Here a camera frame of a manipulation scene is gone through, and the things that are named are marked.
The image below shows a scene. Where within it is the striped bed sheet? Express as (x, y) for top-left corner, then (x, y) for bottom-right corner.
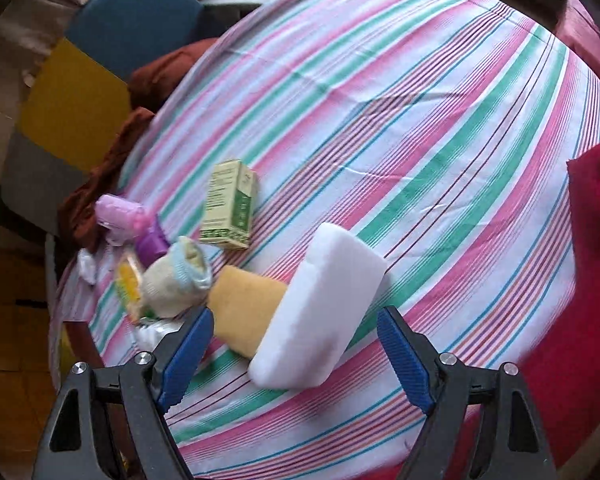
(114, 0), (600, 367)

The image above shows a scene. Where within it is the pink plastic roll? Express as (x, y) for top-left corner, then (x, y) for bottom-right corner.
(94, 194), (151, 246)

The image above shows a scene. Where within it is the cream sock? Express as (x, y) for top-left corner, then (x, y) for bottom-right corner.
(140, 236), (212, 318)

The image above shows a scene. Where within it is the white foam block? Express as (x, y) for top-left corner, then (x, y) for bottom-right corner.
(248, 222), (387, 390)

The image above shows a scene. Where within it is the snack bar wrapper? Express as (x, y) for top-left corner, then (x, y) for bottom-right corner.
(114, 249), (144, 324)

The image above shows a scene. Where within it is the yellow sponge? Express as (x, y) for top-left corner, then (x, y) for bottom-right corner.
(208, 266), (287, 359)

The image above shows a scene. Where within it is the curtain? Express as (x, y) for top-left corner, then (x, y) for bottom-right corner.
(0, 0), (88, 87)

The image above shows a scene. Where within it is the red blanket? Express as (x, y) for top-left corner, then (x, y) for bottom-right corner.
(379, 0), (600, 480)

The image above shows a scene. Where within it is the purple foil pouch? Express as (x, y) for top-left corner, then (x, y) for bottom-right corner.
(134, 216), (171, 269)

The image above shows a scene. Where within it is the blue yellow grey armchair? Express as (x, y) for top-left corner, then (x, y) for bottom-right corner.
(0, 0), (271, 234)

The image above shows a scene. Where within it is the green white medicine box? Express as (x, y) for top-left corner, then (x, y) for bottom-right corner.
(199, 159), (258, 249)

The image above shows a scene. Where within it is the rust brown cloth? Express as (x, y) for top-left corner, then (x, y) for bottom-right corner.
(57, 38), (216, 252)

